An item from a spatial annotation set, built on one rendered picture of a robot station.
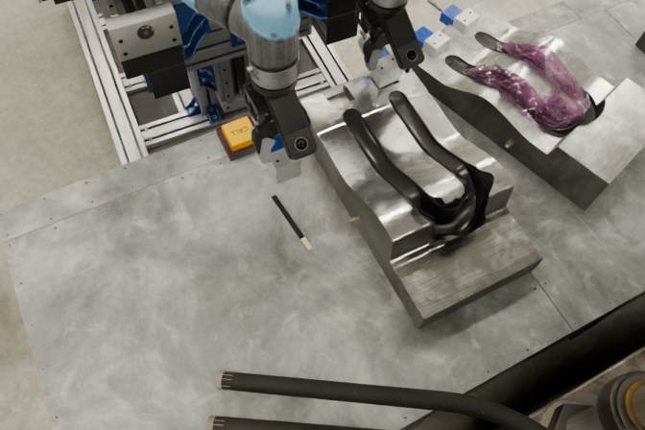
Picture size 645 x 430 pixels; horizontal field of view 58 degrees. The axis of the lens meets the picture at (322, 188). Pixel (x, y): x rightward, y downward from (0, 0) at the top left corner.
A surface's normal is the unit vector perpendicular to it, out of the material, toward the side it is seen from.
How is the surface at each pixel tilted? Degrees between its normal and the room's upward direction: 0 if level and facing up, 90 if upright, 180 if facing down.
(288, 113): 32
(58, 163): 0
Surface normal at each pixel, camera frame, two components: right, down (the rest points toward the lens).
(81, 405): 0.04, -0.50
